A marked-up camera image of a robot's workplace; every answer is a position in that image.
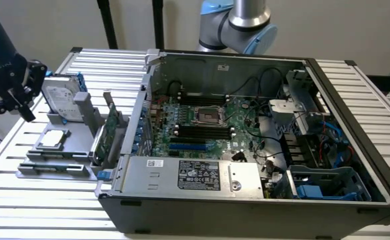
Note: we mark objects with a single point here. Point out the silver CPU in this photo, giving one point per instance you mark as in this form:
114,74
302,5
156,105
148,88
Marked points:
52,138

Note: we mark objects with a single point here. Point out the black RAM slot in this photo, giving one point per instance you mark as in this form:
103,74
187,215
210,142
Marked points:
203,93
203,132
203,129
203,136
203,97
203,126
203,103
203,100

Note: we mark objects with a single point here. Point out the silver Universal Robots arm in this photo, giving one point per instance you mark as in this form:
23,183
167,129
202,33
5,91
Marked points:
244,17

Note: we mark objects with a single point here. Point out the green graphics card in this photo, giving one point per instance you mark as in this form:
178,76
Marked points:
110,130

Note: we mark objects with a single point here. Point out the CPU socket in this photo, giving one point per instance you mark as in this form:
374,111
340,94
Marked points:
211,115

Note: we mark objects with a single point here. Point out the grey power supply unit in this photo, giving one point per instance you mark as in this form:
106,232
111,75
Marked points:
168,180

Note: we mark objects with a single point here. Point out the blue expansion slot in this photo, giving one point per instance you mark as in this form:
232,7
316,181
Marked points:
187,146

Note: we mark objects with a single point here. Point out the blue case latch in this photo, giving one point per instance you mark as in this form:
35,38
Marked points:
103,175

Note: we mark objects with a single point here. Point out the grey parts rack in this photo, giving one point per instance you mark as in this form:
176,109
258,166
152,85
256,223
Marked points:
78,140

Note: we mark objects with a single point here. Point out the black post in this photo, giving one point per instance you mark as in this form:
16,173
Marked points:
158,22
107,22

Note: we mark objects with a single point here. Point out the blue plastic disk bay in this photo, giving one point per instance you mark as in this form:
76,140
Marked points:
328,175

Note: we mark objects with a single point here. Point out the metal drive cage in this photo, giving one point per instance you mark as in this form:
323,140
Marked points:
288,105

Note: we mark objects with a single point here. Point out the green RAM stick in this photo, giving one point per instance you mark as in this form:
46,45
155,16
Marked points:
50,167
59,153

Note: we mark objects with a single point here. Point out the blue hard disk caddy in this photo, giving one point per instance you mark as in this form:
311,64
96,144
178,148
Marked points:
82,82

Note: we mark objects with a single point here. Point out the open black PC case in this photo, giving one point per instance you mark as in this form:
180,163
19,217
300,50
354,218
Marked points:
215,215

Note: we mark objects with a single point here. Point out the silver hard disk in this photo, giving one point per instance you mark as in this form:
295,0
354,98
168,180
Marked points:
62,100

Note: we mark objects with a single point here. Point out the green motherboard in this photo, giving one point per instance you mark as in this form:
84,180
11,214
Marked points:
242,120

